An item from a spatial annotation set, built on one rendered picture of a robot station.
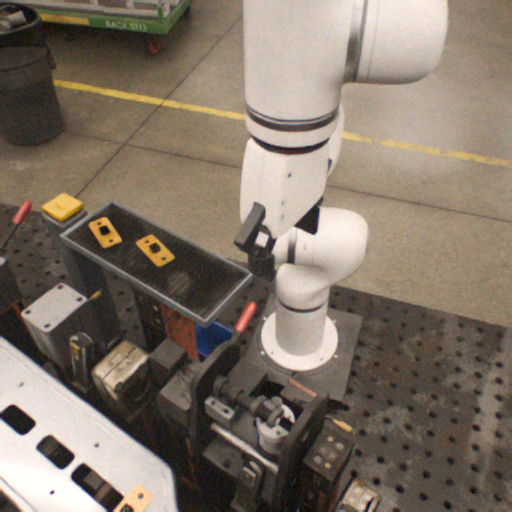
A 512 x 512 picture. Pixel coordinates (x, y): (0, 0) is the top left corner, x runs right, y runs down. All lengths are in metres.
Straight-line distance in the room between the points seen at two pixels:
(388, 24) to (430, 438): 1.07
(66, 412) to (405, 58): 0.83
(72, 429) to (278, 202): 0.65
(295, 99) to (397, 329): 1.12
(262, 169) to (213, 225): 2.31
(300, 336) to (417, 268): 1.53
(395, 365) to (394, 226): 1.53
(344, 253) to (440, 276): 1.70
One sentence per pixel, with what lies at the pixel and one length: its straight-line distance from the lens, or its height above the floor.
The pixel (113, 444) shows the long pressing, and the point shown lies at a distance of 0.98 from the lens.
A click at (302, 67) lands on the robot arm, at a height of 1.68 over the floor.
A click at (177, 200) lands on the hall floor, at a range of 2.96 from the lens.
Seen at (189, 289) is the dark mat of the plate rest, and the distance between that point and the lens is 0.93.
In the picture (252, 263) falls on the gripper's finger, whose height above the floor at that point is 1.46.
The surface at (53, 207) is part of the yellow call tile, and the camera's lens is 1.16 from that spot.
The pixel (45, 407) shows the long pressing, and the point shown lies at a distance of 1.05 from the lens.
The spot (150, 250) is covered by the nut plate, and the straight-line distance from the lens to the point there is 1.00.
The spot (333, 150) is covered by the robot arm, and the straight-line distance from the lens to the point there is 0.92.
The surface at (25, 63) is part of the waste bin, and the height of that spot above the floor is 0.53.
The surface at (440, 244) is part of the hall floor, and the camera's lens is 2.82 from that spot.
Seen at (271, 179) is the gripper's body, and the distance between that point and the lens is 0.47.
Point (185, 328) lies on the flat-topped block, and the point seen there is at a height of 0.96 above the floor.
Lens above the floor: 1.86
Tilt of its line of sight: 46 degrees down
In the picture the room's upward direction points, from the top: straight up
